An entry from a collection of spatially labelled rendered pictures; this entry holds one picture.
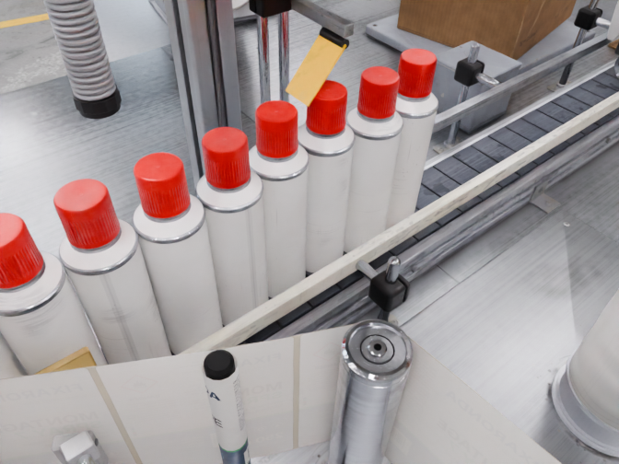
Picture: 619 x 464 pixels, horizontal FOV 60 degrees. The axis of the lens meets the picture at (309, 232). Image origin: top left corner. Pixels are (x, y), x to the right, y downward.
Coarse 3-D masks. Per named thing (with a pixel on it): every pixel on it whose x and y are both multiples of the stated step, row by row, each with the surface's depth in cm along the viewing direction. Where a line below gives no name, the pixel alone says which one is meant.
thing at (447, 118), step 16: (576, 48) 77; (592, 48) 78; (544, 64) 73; (560, 64) 74; (512, 80) 70; (528, 80) 71; (480, 96) 67; (496, 96) 68; (448, 112) 64; (464, 112) 65; (80, 304) 43
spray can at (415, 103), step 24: (408, 72) 47; (432, 72) 47; (408, 96) 49; (432, 96) 50; (408, 120) 49; (432, 120) 50; (408, 144) 51; (408, 168) 53; (408, 192) 56; (408, 216) 59
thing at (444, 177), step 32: (576, 96) 83; (608, 96) 83; (512, 128) 76; (544, 128) 77; (448, 160) 71; (480, 160) 71; (544, 160) 71; (448, 192) 66; (384, 256) 58; (288, 320) 52
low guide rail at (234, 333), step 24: (576, 120) 72; (552, 144) 69; (504, 168) 64; (456, 192) 61; (480, 192) 63; (432, 216) 59; (384, 240) 55; (336, 264) 52; (288, 288) 50; (312, 288) 51; (264, 312) 48; (288, 312) 50; (216, 336) 46; (240, 336) 47
